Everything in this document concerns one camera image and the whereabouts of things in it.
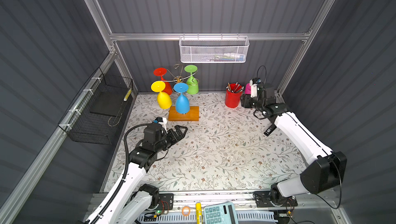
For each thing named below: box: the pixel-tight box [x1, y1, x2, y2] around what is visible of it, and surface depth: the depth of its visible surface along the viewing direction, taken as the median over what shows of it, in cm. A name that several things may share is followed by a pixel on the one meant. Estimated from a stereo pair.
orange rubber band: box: [181, 205, 191, 217], surface depth 72 cm
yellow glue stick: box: [195, 201, 202, 224], surface depth 71 cm
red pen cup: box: [224, 83, 243, 108], surface depth 108 cm
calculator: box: [203, 201, 239, 224], surface depth 70 cm
